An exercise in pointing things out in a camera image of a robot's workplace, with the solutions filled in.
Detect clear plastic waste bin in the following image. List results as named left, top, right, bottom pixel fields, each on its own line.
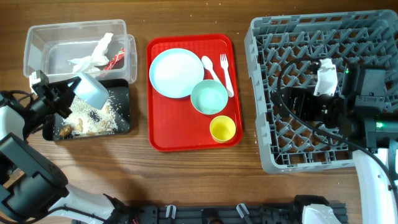
left=23, top=19, right=137, bottom=83

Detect white crumpled napkin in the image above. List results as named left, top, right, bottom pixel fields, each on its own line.
left=69, top=33, right=113, bottom=73

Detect grey dishwasher rack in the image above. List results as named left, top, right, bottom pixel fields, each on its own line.
left=244, top=10, right=397, bottom=174

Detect mint green bowl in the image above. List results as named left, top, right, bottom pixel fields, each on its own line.
left=190, top=80, right=229, bottom=115

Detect black food waste tray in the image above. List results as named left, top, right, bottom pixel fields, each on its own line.
left=42, top=79, right=131, bottom=141

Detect red serving tray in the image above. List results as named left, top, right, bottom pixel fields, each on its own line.
left=146, top=34, right=243, bottom=152

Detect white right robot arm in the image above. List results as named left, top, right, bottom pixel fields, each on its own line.
left=271, top=63, right=397, bottom=223

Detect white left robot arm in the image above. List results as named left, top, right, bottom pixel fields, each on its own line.
left=1, top=70, right=129, bottom=223

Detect light blue bowl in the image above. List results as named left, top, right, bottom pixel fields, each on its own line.
left=73, top=73, right=109, bottom=110

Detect light blue plate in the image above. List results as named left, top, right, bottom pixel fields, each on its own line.
left=149, top=48, right=205, bottom=98

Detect white plastic fork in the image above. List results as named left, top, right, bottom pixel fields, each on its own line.
left=220, top=54, right=234, bottom=98

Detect yellow plastic cup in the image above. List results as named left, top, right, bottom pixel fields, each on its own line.
left=210, top=115, right=236, bottom=143

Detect food scraps rice and nuts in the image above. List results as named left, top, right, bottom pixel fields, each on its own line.
left=59, top=96, right=118, bottom=139

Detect red snack wrapper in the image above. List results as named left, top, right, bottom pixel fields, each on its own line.
left=103, top=48, right=125, bottom=70

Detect white plastic spoon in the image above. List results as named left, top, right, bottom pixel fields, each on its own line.
left=201, top=55, right=221, bottom=83

